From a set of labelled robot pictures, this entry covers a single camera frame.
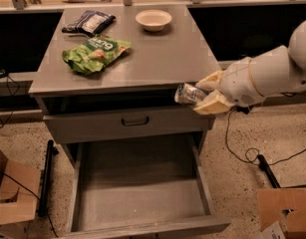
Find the right cardboard box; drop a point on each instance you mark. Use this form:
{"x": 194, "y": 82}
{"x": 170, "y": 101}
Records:
{"x": 287, "y": 207}

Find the open grey lower drawer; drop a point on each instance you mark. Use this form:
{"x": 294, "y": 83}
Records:
{"x": 141, "y": 188}

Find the black pole on floor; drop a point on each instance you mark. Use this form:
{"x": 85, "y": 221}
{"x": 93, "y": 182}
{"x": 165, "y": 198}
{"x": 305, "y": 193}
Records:
{"x": 50, "y": 152}
{"x": 264, "y": 166}

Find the white paper bowl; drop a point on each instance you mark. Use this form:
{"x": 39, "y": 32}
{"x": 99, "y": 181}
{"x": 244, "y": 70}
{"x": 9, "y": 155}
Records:
{"x": 153, "y": 20}

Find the cardboard box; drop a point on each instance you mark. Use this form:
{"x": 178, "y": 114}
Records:
{"x": 19, "y": 185}
{"x": 287, "y": 207}

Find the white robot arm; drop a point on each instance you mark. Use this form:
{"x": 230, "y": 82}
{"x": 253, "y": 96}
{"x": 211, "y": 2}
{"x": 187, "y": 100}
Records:
{"x": 283, "y": 69}

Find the dark blue snack bag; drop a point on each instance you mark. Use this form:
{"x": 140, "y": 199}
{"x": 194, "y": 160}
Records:
{"x": 90, "y": 23}

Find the left cardboard box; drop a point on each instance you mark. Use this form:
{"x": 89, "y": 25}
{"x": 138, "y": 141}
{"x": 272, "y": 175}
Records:
{"x": 19, "y": 185}

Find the black drawer handle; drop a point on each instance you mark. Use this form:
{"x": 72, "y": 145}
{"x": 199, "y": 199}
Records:
{"x": 135, "y": 122}

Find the black pole on floor left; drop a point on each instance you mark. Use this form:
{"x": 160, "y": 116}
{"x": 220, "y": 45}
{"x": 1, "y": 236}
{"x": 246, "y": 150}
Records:
{"x": 50, "y": 152}

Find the black pole on floor right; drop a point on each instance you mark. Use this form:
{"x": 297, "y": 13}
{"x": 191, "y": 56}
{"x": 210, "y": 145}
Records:
{"x": 264, "y": 166}

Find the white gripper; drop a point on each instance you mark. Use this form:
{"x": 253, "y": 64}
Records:
{"x": 238, "y": 82}

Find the grey upper drawer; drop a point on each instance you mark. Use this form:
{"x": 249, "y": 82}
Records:
{"x": 84, "y": 127}

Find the green chip bag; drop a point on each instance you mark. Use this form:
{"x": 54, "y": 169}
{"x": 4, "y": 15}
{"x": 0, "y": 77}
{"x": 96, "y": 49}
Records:
{"x": 94, "y": 54}

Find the grey drawer cabinet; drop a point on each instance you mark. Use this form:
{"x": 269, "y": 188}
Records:
{"x": 146, "y": 75}

